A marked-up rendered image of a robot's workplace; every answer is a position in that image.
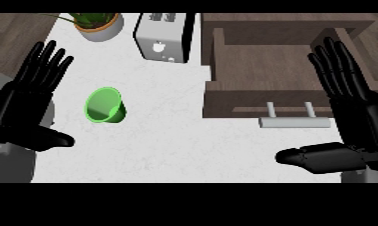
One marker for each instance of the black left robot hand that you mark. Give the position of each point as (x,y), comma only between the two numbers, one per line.
(27,103)

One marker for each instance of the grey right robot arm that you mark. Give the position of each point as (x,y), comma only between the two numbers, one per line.
(359,175)

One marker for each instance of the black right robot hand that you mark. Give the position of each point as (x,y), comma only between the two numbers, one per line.
(350,110)

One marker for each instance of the potted green plant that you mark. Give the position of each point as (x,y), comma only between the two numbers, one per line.
(98,25)

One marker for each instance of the brown wooden drawer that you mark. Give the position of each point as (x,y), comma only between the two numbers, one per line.
(268,76)

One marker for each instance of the white toaster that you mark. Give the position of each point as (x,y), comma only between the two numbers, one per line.
(164,38)

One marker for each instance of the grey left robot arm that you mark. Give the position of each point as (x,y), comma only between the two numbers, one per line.
(17,161)

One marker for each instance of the brown wooden cabinet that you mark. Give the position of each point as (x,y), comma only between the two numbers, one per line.
(288,26)

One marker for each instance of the green cup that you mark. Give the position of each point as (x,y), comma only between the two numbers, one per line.
(105,105)

